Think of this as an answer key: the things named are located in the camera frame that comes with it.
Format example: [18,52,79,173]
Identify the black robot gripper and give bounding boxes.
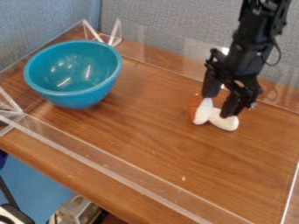
[202,39,275,118]

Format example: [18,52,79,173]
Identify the brown and white toy mushroom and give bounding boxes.
[187,94,239,131]

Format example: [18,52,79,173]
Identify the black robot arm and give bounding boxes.
[202,0,291,118]

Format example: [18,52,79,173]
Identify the blue plastic bowl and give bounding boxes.
[23,40,123,109]

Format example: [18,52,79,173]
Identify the black stand leg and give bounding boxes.
[0,176,35,224]

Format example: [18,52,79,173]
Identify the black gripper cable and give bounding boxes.
[260,40,283,67]

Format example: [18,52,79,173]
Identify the clear acrylic barrier frame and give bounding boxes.
[0,40,299,224]

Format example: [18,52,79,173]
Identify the grey metal bracket under table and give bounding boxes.
[47,195,102,224]

